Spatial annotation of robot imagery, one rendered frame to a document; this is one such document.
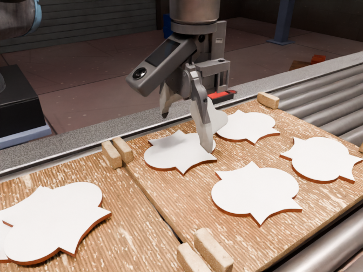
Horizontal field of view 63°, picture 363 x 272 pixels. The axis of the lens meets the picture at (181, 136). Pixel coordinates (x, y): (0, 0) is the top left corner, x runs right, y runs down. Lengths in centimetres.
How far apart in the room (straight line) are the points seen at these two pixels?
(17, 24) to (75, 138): 34
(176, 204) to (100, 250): 13
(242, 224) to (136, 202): 16
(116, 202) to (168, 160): 12
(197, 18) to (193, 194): 26
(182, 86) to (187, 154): 13
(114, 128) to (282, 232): 43
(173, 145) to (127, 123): 18
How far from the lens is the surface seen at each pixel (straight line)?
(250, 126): 65
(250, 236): 43
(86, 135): 69
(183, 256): 37
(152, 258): 40
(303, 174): 54
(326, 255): 46
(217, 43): 50
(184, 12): 45
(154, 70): 44
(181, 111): 76
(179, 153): 55
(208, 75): 49
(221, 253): 37
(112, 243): 42
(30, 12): 89
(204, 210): 45
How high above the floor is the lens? 126
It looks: 32 degrees down
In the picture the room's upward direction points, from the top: straight up
